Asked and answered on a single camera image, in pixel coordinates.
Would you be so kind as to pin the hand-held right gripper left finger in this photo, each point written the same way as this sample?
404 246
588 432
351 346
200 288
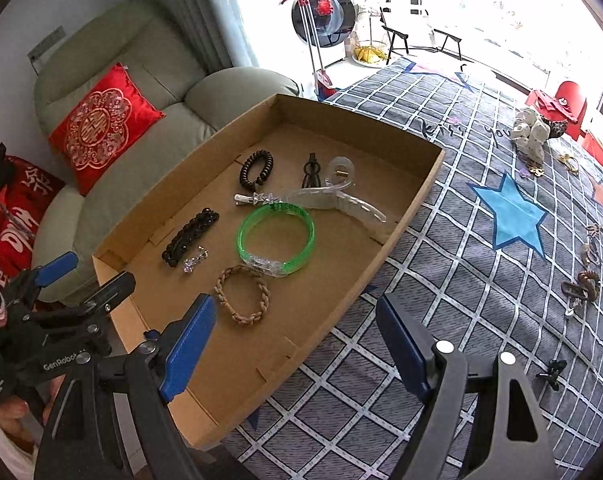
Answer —
189 347

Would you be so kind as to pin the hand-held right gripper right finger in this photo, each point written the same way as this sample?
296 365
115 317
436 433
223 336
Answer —
401 352

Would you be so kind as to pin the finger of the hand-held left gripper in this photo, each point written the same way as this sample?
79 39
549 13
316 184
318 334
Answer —
109 295
56 267

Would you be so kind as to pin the black beaded hair clip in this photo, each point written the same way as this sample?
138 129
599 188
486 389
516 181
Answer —
191 235

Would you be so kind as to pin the cardboard box tray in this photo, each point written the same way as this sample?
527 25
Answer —
291 160

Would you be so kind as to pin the person's left hand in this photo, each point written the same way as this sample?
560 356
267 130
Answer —
16 425

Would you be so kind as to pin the red cloth with white characters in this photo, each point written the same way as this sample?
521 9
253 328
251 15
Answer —
21 215

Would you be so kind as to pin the grey checked star blanket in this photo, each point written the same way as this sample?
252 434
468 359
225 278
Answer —
456 285

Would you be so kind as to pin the small crystal hair clip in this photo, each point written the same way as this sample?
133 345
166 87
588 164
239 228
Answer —
195 260

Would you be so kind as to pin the red embroidered cushion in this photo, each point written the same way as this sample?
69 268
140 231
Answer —
104 125

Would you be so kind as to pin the small black claw clip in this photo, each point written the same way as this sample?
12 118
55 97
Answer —
551 372

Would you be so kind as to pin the clear large hair claw clip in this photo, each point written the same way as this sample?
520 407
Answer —
351 205

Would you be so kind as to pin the silver star hair clip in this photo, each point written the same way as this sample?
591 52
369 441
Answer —
256 198

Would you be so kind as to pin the black hair claw clip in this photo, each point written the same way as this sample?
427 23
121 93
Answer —
312 170

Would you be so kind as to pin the beige sofa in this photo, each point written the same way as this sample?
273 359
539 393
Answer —
131 60

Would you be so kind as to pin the gold hair clip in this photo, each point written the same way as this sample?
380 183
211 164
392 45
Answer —
534 170

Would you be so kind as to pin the white polka dot scrunchie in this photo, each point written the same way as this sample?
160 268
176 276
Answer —
529 135

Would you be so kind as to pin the leopard print hair bow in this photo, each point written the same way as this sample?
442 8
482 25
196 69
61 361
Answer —
556 127

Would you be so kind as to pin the grey pleated curtain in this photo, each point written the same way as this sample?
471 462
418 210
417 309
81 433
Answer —
191 5

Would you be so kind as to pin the yellow bundle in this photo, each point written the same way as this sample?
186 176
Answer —
369 55

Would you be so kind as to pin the red plastic chair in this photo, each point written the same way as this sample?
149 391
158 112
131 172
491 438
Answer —
571 97

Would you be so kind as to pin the white washing machine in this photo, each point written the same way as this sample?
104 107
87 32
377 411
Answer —
324 10

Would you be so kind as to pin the large window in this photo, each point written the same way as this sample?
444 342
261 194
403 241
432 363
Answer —
521 5

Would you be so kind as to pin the grey wall switch panel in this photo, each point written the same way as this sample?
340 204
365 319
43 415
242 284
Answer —
45 44

